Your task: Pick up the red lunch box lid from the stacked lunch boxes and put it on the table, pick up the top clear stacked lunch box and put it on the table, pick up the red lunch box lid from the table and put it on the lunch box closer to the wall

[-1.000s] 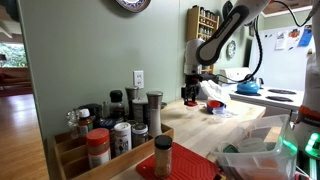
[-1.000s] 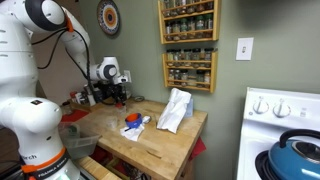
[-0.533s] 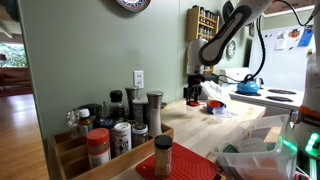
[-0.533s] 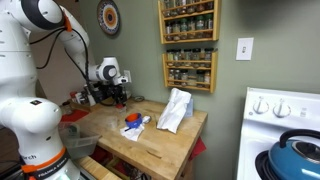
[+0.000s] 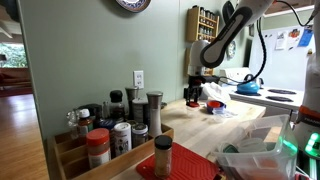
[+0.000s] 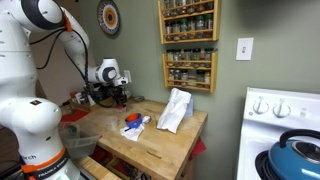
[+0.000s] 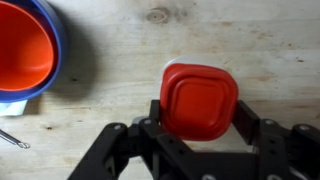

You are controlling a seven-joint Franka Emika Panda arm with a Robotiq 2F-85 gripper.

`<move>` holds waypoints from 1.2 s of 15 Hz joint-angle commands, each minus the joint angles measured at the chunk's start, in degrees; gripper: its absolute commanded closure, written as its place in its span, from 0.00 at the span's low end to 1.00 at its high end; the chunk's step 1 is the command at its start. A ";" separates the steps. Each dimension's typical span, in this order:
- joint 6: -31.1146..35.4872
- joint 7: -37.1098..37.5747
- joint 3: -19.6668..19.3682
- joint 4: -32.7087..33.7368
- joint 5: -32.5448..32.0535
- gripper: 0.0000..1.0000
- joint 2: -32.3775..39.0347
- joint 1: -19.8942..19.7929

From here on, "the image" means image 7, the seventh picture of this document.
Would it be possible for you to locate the orange plastic cup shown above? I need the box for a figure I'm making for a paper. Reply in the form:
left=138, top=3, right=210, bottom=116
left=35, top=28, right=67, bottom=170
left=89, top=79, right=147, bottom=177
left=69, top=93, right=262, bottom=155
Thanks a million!
left=0, top=0, right=56, bottom=93

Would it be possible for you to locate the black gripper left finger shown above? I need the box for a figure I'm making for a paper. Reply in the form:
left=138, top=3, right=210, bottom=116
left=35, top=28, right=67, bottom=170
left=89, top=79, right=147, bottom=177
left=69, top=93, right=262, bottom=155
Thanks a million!
left=68, top=99, right=201, bottom=180

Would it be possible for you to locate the blue plastic bowl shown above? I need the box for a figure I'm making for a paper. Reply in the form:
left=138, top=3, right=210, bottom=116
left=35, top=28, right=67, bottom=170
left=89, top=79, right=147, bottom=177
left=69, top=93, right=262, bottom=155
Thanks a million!
left=0, top=0, right=66, bottom=104

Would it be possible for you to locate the clear plastic lunch box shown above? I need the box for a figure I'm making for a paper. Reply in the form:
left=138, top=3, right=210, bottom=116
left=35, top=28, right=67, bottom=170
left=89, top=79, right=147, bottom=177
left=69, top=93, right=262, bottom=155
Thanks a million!
left=154, top=54, right=234, bottom=101

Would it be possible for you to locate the thin metal utensil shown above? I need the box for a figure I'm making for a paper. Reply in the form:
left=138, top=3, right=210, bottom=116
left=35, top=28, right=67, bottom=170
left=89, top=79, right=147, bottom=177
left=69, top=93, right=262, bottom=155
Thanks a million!
left=0, top=129, right=31, bottom=150

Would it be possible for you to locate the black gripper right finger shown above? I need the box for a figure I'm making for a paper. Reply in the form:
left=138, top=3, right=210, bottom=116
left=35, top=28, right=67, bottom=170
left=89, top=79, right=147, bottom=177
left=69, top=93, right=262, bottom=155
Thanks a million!
left=233, top=99, right=320, bottom=180

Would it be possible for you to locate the red lunch box lid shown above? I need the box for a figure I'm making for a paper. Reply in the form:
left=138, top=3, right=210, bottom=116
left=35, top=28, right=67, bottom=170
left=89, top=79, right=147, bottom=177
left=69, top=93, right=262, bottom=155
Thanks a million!
left=159, top=63, right=240, bottom=142

